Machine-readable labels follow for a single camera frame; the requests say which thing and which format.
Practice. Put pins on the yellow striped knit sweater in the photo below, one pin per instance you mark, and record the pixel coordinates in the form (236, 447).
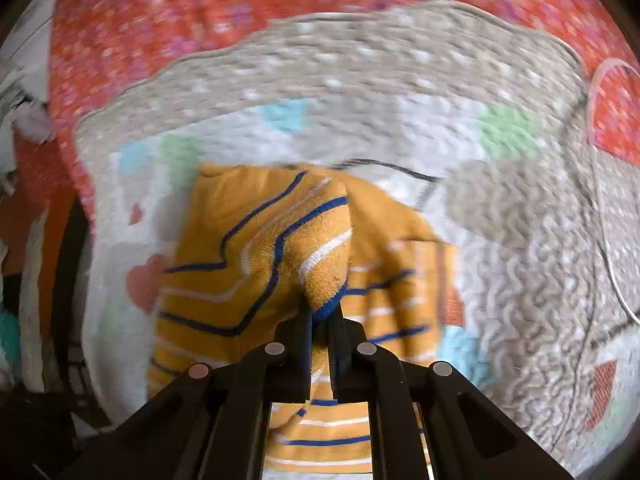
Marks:
(260, 242)

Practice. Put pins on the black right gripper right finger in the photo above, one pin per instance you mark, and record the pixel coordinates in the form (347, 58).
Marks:
(428, 422)

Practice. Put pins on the red floral bed sheet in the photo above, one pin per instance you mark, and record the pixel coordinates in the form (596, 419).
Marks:
(98, 47)

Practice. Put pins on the quilted heart pattern blanket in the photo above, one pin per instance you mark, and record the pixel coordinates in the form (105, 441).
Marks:
(491, 132)

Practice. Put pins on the pile of clothes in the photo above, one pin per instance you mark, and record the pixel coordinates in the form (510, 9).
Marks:
(35, 202)

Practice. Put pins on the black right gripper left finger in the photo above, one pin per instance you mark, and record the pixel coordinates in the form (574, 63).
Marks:
(209, 423)

